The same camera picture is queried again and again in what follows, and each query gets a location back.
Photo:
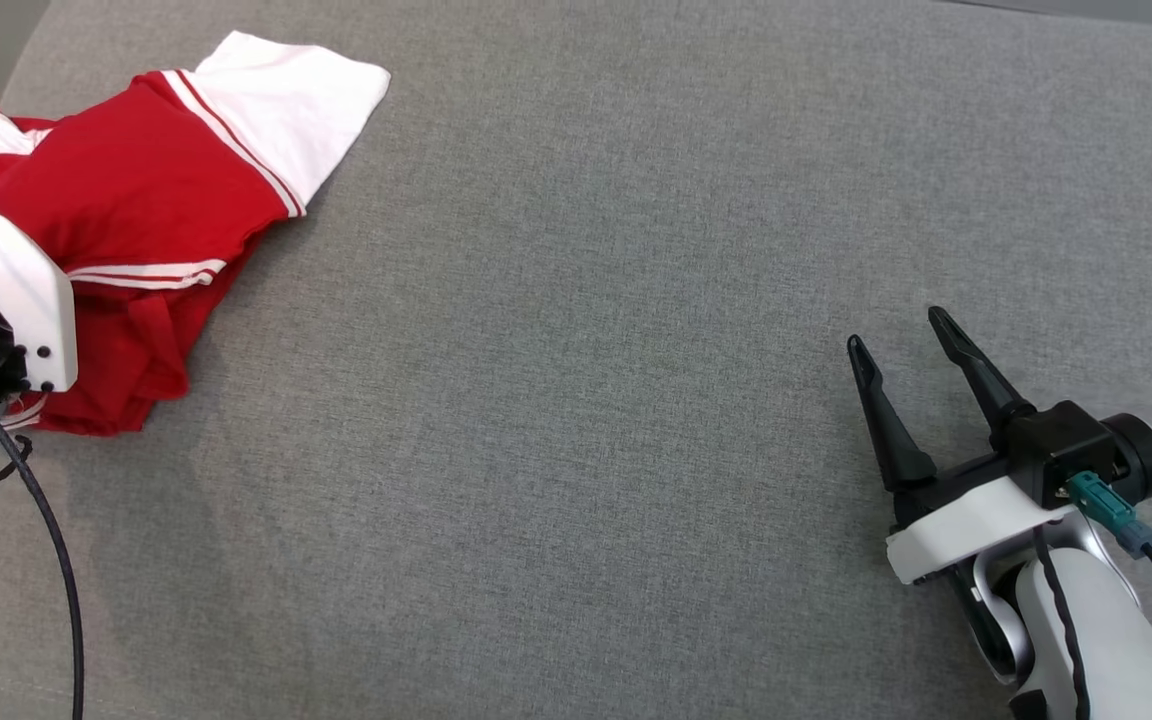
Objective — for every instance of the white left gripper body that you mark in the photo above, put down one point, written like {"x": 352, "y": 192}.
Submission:
{"x": 21, "y": 290}

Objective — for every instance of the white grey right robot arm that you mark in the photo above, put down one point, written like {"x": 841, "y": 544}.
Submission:
{"x": 1116, "y": 650}

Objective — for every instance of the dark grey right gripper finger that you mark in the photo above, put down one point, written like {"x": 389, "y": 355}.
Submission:
{"x": 891, "y": 440}
{"x": 981, "y": 385}

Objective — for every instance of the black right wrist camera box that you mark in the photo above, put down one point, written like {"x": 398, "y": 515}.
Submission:
{"x": 1061, "y": 450}

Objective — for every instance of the red basketball jersey number 23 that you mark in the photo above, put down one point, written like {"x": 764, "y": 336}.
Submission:
{"x": 156, "y": 170}

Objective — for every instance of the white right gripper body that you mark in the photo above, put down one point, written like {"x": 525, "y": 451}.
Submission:
{"x": 966, "y": 520}

